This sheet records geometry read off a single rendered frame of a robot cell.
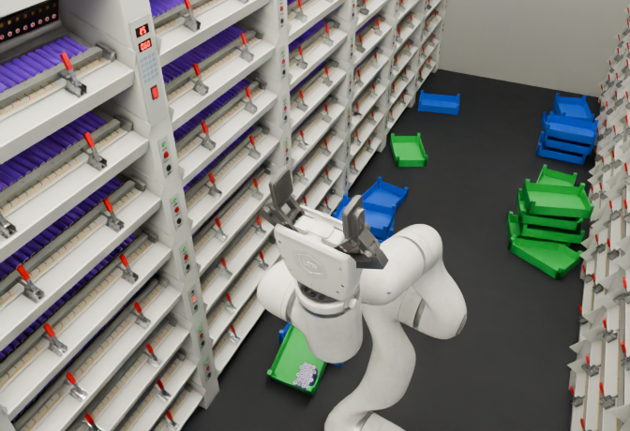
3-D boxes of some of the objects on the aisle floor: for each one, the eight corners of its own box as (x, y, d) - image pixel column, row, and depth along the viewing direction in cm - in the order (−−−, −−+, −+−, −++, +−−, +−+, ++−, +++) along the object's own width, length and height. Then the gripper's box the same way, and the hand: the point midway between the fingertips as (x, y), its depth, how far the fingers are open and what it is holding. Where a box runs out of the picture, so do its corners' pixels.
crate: (314, 396, 222) (310, 392, 216) (270, 378, 229) (265, 373, 223) (340, 329, 236) (338, 322, 229) (299, 314, 243) (295, 307, 236)
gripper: (288, 235, 76) (268, 142, 63) (401, 287, 68) (404, 193, 56) (256, 274, 72) (228, 184, 59) (372, 334, 64) (369, 245, 52)
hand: (315, 194), depth 58 cm, fingers open, 8 cm apart
